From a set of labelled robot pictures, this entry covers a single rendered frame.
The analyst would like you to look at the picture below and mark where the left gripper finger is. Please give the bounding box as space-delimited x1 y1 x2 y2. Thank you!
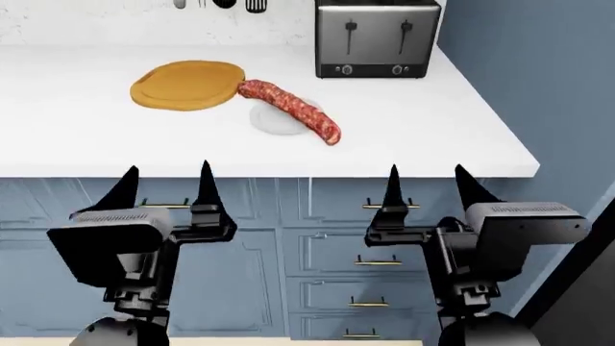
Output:
189 159 228 229
68 164 141 218

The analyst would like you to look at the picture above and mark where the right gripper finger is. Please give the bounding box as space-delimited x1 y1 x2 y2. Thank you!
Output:
376 163 409 231
455 163 502 218

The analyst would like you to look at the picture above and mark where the blue kitchen base cabinet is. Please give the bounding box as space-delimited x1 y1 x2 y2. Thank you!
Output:
0 176 539 340

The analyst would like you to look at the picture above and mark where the small white round plate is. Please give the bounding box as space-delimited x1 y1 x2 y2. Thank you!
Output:
248 95 324 136

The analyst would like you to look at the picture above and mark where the round wooden cutting board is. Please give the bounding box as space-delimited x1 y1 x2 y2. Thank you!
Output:
129 60 248 112

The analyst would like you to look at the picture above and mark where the red speckled salami sausage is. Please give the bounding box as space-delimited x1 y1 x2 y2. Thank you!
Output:
237 78 341 147

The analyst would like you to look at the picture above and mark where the stainless steel two-slot toaster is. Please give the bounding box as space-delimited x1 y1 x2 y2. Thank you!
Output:
314 0 443 80

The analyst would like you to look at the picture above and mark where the brass drawer handle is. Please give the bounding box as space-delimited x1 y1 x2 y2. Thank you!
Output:
354 254 404 268
347 296 390 309
361 196 421 210
137 196 192 210
341 328 381 340

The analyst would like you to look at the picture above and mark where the grey left gripper camera box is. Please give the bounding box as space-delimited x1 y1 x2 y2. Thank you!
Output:
46 208 172 289

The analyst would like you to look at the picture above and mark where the grey gripper camera box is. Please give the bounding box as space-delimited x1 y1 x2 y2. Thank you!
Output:
463 202 593 280
46 208 172 289

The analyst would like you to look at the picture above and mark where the grey right gripper camera box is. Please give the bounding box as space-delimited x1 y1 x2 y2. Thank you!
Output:
463 202 593 280

